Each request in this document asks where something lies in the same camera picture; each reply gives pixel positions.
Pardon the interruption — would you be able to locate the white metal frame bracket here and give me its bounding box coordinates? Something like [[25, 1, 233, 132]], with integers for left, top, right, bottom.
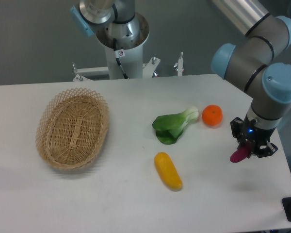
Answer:
[[72, 51, 186, 82]]

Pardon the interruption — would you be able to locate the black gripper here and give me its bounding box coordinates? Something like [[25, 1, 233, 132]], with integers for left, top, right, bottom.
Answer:
[[230, 117, 278, 158]]

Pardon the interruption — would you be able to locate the green bok choy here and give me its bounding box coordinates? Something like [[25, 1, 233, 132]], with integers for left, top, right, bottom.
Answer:
[[152, 106, 199, 145]]

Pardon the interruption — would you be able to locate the black cable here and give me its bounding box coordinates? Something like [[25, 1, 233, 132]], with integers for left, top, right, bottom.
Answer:
[[113, 38, 129, 80]]

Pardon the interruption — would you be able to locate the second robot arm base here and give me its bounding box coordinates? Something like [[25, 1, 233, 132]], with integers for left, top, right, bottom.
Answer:
[[70, 0, 149, 50]]

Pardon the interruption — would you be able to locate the purple sweet potato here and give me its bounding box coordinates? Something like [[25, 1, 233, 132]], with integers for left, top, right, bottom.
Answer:
[[230, 147, 250, 163]]

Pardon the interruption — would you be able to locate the yellow squash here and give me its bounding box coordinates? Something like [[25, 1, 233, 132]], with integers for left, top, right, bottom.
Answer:
[[154, 152, 183, 191]]

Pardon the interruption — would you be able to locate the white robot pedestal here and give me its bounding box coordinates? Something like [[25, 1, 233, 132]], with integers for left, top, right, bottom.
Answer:
[[104, 45, 143, 80]]

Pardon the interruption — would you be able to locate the woven wicker basket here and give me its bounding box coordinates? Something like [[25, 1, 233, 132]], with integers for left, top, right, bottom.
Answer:
[[35, 88, 109, 170]]

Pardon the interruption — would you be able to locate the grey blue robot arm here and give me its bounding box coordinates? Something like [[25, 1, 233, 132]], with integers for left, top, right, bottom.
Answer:
[[211, 0, 291, 163]]

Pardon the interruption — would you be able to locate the orange mandarin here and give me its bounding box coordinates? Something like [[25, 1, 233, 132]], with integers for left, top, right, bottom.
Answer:
[[202, 104, 223, 126]]

